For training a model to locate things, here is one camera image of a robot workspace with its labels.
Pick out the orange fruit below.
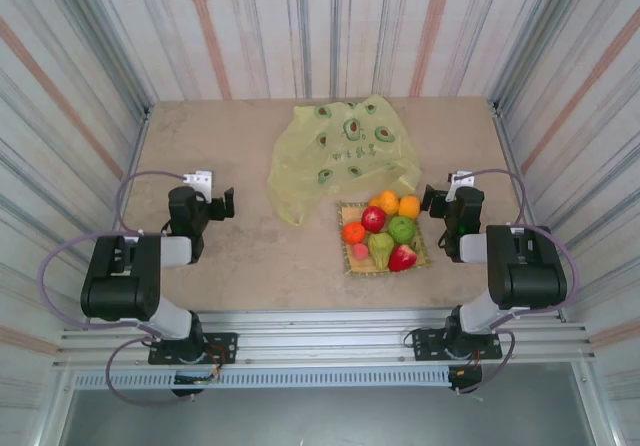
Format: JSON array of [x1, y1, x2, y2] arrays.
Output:
[[368, 190, 401, 216], [397, 194, 422, 221]]

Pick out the bright green custard apple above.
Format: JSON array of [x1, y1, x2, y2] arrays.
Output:
[[387, 215, 418, 246]]

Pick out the red apple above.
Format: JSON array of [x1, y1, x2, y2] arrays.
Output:
[[360, 205, 388, 233]]

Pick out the red strawberry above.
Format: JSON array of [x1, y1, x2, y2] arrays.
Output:
[[387, 243, 420, 273]]

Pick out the dull green pear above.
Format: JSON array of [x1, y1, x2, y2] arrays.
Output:
[[367, 232, 396, 270]]

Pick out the red-orange tangerine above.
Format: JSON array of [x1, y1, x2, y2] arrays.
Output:
[[341, 221, 368, 245]]

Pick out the yellow-green avocado print plastic bag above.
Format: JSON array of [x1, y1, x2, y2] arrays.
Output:
[[266, 94, 424, 227]]

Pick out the woven bamboo tray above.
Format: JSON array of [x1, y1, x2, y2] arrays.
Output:
[[334, 199, 434, 278]]

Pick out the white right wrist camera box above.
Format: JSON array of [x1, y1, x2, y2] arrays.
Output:
[[446, 169, 476, 202]]

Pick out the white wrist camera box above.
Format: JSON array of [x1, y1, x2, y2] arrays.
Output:
[[446, 169, 476, 202], [181, 169, 215, 201]]

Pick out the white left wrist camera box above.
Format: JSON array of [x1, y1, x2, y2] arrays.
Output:
[[181, 169, 215, 201]]

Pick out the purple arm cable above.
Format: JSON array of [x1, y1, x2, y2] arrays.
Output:
[[39, 168, 195, 408], [451, 167, 580, 396]]

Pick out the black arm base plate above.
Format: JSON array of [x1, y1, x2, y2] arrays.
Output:
[[148, 332, 239, 366], [410, 328, 503, 363]]

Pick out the aluminium mounting rail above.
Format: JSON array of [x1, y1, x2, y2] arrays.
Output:
[[52, 307, 597, 373]]

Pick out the black cable connector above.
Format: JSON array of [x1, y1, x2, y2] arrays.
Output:
[[448, 365, 485, 396]]

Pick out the grey slotted cable duct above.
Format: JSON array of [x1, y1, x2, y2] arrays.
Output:
[[72, 368, 452, 391]]

